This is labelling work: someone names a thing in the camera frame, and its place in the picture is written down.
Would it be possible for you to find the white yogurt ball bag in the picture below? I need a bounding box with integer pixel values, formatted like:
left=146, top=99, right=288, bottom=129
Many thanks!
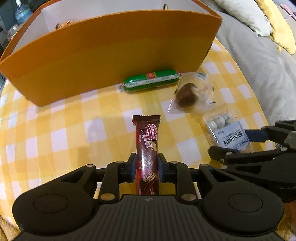
left=201, top=111, right=253, bottom=153

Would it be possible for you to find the brown chocolate wafer bar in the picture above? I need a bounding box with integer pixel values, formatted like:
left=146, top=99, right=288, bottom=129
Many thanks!
left=132, top=115, right=161, bottom=195

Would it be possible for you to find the beige sofa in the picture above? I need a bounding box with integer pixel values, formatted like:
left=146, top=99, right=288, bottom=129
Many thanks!
left=215, top=0, right=296, bottom=126

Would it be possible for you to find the clear wrapped brown pastry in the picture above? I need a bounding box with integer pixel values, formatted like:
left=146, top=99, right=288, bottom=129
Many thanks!
left=168, top=72, right=216, bottom=113

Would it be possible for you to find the yellow checkered tablecloth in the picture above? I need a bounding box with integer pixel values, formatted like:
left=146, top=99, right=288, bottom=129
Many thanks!
left=0, top=37, right=277, bottom=223

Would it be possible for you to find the green sausage stick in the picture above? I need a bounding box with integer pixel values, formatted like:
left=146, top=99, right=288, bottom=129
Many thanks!
left=120, top=69, right=180, bottom=92

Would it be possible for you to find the yellow cushion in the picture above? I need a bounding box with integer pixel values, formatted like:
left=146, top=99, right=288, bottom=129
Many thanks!
left=256, top=0, right=295, bottom=55

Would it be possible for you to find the beige cushion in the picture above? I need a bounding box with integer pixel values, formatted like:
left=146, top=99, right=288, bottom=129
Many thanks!
left=215, top=0, right=273, bottom=36

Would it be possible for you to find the orange cardboard box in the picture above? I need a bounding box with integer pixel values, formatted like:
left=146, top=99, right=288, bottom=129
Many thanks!
left=1, top=1, right=222, bottom=106

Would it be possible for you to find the blue water jug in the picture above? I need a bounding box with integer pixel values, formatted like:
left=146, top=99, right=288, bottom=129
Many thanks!
left=15, top=0, right=33, bottom=24

